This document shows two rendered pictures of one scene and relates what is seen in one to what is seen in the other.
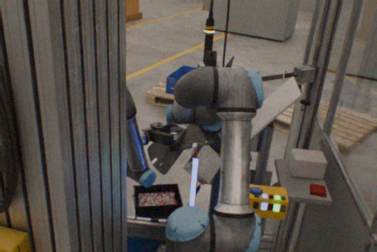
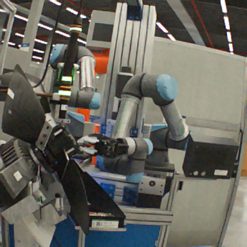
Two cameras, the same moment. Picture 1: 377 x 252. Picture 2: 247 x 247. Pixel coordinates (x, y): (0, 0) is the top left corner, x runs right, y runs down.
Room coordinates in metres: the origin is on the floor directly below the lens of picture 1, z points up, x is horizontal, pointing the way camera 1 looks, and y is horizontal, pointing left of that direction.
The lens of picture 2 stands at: (2.95, 0.00, 1.35)
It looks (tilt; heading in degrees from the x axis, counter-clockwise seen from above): 3 degrees down; 173
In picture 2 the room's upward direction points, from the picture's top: 7 degrees clockwise
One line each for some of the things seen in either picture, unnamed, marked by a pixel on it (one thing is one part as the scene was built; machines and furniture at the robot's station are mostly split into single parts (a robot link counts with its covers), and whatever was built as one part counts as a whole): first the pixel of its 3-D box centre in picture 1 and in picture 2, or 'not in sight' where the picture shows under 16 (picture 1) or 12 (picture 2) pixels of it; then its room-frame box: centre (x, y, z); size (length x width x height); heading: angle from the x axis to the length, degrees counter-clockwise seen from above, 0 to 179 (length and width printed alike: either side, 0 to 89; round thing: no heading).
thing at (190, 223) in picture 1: (188, 233); (73, 123); (0.85, -0.02, 1.20); 0.13 x 0.12 x 0.14; 96
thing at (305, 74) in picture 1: (304, 74); not in sight; (1.98, -0.60, 1.35); 0.10 x 0.07 x 0.09; 121
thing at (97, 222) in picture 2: (157, 200); (96, 217); (1.47, 0.12, 0.85); 0.22 x 0.17 x 0.07; 102
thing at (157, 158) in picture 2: not in sight; (157, 155); (0.97, 0.46, 1.09); 0.15 x 0.15 x 0.10
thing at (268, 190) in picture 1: (265, 203); not in sight; (1.27, -0.33, 1.02); 0.16 x 0.10 x 0.11; 86
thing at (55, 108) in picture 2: not in sight; (60, 108); (1.66, -0.07, 1.31); 0.09 x 0.07 x 0.10; 121
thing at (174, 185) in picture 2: not in sight; (172, 192); (1.32, 0.49, 0.96); 0.03 x 0.03 x 0.20; 86
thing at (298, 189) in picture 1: (300, 180); not in sight; (1.73, -0.62, 0.85); 0.36 x 0.24 x 0.03; 176
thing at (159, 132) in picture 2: not in sight; (161, 135); (0.98, 0.47, 1.20); 0.13 x 0.12 x 0.14; 50
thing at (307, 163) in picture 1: (306, 162); not in sight; (1.81, -0.65, 0.92); 0.17 x 0.16 x 0.11; 86
